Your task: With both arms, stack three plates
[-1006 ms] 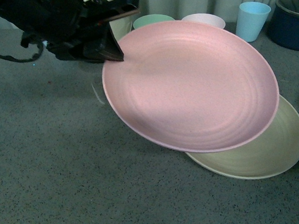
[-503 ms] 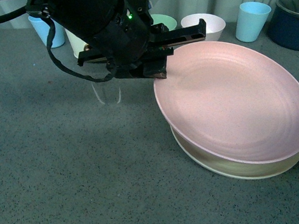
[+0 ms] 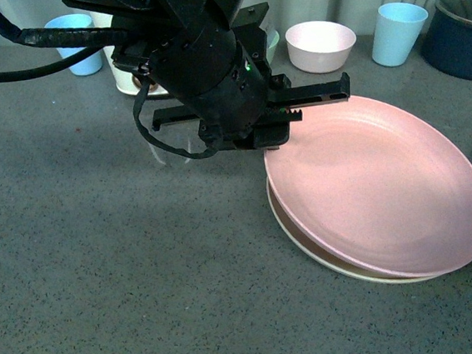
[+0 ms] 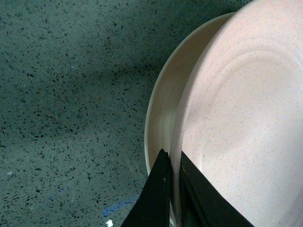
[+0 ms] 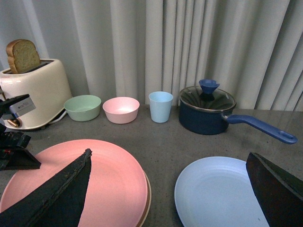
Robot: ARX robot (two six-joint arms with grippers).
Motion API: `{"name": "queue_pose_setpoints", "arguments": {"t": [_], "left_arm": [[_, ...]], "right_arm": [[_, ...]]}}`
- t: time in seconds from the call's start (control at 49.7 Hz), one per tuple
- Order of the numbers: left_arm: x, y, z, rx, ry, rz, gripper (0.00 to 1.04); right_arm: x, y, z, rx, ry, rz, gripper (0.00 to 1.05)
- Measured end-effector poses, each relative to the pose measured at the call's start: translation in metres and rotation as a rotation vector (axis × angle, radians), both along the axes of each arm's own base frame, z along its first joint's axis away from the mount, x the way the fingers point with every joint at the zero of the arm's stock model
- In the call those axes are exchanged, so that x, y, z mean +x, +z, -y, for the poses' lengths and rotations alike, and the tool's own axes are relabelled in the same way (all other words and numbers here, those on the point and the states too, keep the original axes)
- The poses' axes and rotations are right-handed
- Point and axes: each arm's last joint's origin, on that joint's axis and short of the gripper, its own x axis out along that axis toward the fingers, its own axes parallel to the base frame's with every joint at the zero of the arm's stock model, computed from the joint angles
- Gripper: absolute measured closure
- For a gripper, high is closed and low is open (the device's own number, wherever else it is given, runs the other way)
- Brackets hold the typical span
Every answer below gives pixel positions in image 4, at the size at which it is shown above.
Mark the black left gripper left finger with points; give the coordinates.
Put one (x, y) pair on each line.
(152, 208)

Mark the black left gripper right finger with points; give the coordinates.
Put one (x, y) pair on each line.
(201, 204)

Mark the pink plate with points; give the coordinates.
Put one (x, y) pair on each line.
(240, 117)

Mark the beige plate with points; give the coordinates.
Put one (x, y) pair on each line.
(166, 94)

